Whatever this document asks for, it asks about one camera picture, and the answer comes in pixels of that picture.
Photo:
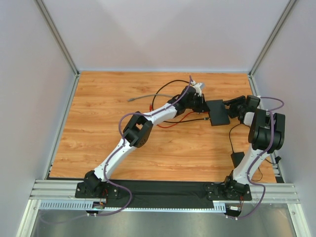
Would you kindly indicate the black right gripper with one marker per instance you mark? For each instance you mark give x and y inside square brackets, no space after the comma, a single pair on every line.
[235,106]

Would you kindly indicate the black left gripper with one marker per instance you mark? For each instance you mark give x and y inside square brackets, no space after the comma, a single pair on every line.
[202,103]

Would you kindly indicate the black network switch box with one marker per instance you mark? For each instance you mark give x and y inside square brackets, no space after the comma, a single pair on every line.
[217,113]

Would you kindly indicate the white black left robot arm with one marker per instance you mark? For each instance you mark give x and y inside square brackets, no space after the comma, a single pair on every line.
[135,135]

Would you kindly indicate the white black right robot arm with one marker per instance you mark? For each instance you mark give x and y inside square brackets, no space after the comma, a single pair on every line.
[266,134]

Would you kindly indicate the black power adapter brick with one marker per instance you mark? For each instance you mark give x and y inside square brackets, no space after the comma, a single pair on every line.
[237,158]

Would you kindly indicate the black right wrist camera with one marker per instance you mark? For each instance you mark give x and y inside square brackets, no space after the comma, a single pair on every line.
[252,102]

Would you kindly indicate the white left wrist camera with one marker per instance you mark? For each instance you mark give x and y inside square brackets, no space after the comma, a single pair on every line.
[199,87]

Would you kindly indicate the right aluminium frame post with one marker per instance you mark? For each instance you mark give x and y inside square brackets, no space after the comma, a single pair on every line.
[273,35]

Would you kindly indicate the aluminium frame post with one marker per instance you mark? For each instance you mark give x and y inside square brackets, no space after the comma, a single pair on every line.
[55,33]
[273,35]

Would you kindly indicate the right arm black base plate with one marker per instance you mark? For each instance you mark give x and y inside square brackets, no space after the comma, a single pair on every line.
[221,191]

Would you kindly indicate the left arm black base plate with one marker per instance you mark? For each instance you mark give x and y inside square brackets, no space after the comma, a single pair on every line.
[103,190]

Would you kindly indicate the left aluminium frame post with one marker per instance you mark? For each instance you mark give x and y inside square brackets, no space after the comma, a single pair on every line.
[55,33]

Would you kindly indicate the slotted grey cable duct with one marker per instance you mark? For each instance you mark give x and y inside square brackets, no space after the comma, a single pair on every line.
[89,205]

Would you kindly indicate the aluminium front frame rail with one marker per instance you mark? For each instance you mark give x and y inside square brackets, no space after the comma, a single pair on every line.
[65,190]

